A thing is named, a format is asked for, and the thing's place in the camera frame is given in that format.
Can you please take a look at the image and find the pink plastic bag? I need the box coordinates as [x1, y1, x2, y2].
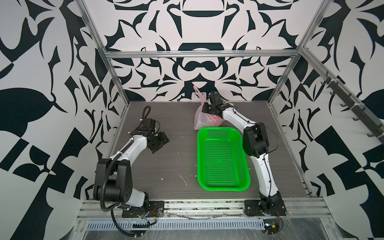
[193, 86, 225, 131]

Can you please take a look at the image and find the green plastic basket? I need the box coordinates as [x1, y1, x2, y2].
[197, 127, 251, 192]

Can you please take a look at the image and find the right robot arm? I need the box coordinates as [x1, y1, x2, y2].
[202, 101, 286, 216]

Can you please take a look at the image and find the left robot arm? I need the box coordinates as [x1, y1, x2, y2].
[93, 132, 170, 214]

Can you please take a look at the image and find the small circuit board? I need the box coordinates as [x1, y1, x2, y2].
[262, 218, 284, 236]

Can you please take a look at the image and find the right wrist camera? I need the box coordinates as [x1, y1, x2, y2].
[209, 91, 224, 106]

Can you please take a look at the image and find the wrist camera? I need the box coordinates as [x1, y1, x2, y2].
[140, 118, 157, 132]
[209, 91, 224, 106]

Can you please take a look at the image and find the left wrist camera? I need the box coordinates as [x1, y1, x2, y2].
[140, 118, 157, 132]

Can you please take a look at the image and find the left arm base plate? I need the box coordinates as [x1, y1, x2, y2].
[122, 201, 165, 218]

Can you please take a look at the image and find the black corrugated cable conduit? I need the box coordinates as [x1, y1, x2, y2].
[99, 155, 157, 238]

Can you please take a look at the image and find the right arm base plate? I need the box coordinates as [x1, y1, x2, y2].
[244, 199, 287, 217]

